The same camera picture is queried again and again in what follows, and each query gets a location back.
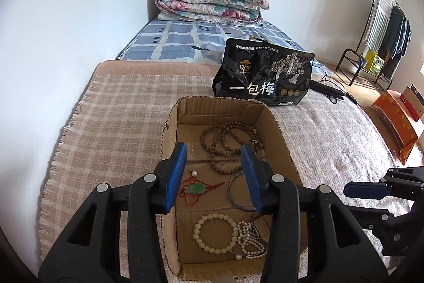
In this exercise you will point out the small grey pot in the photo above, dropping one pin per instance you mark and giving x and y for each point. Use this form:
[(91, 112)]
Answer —
[(363, 62)]

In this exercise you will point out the blue hanging cloth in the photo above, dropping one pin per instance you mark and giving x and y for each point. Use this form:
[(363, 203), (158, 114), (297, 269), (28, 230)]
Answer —
[(405, 34)]

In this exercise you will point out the yellow box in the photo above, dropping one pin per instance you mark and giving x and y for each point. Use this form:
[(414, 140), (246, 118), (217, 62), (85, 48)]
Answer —
[(376, 62)]

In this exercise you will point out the blue plaid bed sheet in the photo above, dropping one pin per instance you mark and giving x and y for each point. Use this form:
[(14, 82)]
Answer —
[(172, 41)]

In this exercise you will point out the red tan carton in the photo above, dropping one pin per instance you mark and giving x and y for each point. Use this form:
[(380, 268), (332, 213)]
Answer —
[(414, 100)]

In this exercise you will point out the dark green hanging cloth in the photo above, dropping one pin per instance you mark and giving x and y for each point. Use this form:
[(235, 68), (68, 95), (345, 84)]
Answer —
[(392, 37)]

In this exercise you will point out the black metal clothes rack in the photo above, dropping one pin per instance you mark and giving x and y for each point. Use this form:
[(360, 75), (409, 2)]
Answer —
[(341, 61)]

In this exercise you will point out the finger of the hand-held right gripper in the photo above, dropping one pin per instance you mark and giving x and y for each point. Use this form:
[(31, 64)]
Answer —
[(367, 216), (364, 190)]

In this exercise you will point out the striped hanging cloth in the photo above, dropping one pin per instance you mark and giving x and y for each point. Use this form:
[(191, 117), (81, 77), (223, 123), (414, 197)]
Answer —
[(379, 14)]

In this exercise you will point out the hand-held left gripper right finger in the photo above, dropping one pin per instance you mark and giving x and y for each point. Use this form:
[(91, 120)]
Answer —
[(251, 177)]

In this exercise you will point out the pink checked blanket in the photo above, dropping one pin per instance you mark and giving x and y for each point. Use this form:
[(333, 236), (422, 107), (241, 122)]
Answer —
[(116, 124)]

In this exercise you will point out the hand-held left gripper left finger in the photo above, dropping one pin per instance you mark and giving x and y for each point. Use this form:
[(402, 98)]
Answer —
[(175, 177)]

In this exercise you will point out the dark metal bangle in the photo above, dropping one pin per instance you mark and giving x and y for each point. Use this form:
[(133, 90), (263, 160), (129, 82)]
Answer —
[(229, 191)]

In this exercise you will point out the brown cardboard box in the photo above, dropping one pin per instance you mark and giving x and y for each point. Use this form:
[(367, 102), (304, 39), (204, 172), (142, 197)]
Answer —
[(192, 114)]

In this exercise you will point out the black snack bag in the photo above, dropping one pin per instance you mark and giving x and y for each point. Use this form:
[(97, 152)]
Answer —
[(265, 84)]

